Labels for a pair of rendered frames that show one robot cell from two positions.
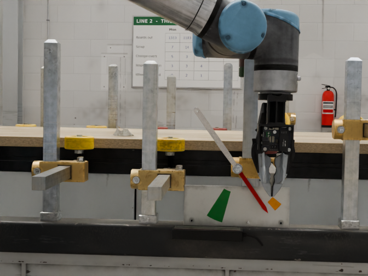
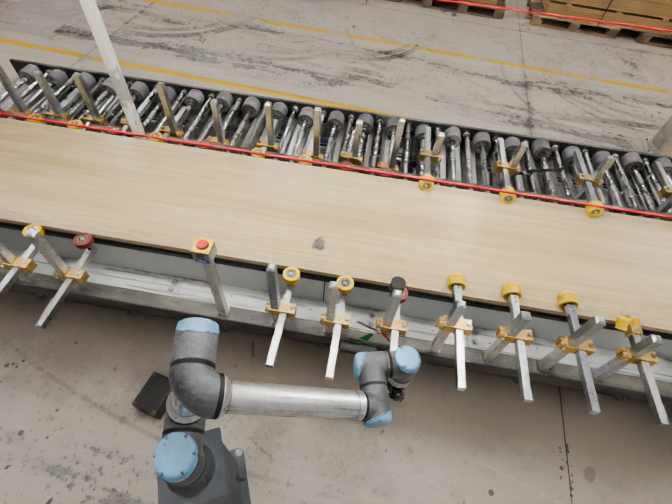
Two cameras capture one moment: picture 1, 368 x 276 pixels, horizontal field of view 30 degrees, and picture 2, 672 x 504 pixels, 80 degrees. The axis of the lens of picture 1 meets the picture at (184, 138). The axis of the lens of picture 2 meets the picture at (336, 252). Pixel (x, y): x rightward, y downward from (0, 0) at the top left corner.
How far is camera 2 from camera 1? 1.67 m
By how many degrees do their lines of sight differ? 50
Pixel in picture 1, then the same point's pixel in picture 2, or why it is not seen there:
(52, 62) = (272, 278)
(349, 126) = (447, 328)
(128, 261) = not seen: hidden behind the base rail
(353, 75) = (458, 312)
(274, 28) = (402, 374)
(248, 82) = (393, 304)
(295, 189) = (414, 300)
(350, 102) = (452, 320)
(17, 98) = not seen: outside the picture
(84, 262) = not seen: hidden behind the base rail
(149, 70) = (332, 290)
